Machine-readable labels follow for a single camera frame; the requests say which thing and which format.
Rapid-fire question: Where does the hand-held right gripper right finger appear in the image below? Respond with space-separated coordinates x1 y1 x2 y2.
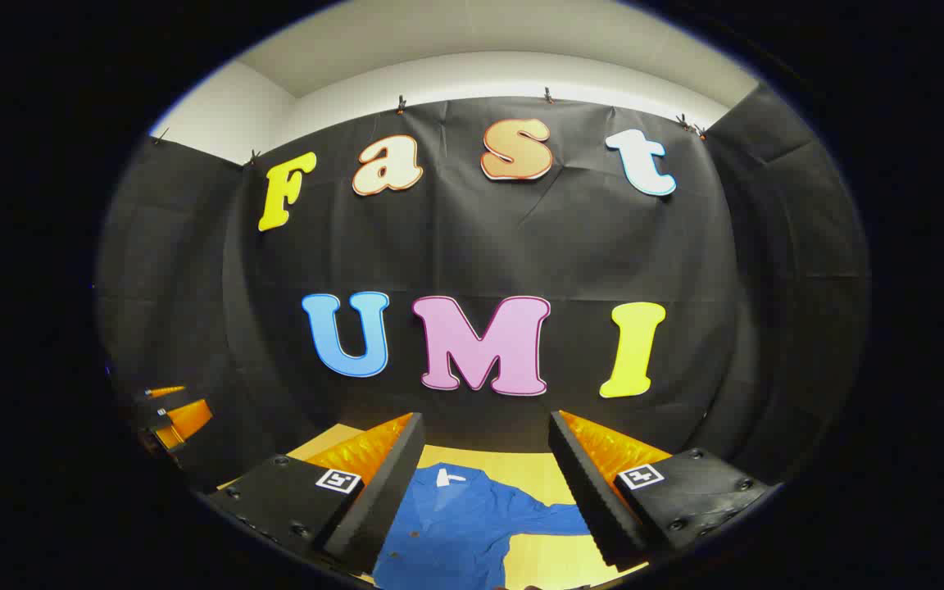
548 410 772 573

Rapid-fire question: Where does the blue shirt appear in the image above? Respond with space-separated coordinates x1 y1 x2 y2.
372 463 596 590

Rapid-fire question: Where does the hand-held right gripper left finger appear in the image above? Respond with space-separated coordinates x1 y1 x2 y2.
206 411 426 576

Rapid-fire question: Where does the row of black cloth clips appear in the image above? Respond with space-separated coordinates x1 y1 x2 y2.
152 86 706 165

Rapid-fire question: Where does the black backdrop cloth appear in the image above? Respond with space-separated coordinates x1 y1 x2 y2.
95 82 873 492

